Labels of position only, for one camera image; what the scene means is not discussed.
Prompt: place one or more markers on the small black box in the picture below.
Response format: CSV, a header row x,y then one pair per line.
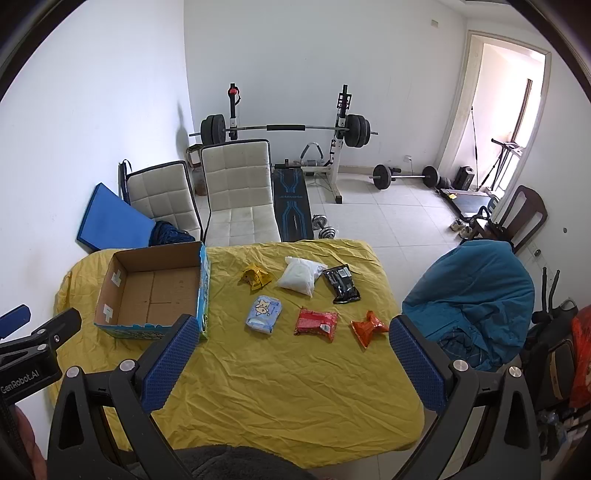
x,y
464,177

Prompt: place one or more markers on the pair of white shoes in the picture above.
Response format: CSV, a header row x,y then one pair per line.
x,y
461,227

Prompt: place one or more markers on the person's dark clothing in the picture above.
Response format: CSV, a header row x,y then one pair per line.
x,y
240,466

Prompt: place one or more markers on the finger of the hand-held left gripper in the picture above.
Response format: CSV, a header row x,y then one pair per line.
x,y
62,323
14,319

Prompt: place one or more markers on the black snack packet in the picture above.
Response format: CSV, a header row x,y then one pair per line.
x,y
342,285

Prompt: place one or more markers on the metal folding stand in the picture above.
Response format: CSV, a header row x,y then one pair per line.
x,y
505,157

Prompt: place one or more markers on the person's left hand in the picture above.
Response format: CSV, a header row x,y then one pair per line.
x,y
30,443

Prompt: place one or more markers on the blue denim clothing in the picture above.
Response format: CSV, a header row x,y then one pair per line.
x,y
171,234

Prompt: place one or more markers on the yellow tablecloth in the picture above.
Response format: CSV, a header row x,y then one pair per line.
x,y
277,392

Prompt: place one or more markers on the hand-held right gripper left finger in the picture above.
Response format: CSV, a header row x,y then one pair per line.
x,y
168,364

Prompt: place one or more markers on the teal blanket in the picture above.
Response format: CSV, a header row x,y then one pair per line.
x,y
475,295

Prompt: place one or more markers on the blue foam mat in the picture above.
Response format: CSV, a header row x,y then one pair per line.
x,y
113,217

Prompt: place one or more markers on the long barbell with black plates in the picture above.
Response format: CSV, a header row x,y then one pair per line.
x,y
286,128

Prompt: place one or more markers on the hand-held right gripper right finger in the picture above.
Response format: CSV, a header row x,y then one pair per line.
x,y
418,364

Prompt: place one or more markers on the black treadmill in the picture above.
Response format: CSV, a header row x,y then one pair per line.
x,y
466,201

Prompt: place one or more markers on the red snack packet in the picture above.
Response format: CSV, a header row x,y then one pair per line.
x,y
316,324

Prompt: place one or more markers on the orange bag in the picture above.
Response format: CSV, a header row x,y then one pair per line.
x,y
581,355

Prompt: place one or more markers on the orange snack packet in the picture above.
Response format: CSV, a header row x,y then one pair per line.
x,y
367,328

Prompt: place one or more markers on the dark wooden chair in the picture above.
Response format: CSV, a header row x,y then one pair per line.
x,y
528,207

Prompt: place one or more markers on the white padded chair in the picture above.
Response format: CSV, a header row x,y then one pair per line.
x,y
161,194
238,184

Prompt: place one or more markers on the yellow packet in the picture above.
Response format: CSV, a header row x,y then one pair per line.
x,y
255,277

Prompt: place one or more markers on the short barbell with black plates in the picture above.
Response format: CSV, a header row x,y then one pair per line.
x,y
382,176

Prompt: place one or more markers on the cardboard box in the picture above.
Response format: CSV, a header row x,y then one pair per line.
x,y
152,290

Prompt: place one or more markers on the white barbell rack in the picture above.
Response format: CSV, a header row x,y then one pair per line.
x,y
340,138

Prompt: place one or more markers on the white soft packet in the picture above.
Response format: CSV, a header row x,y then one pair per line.
x,y
300,276

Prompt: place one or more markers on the small wooden stool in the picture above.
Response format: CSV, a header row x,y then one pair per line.
x,y
196,157

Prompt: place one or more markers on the light blue tissue pack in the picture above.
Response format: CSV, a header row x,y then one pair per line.
x,y
264,314

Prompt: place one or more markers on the black weight bench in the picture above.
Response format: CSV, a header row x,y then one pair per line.
x,y
290,203

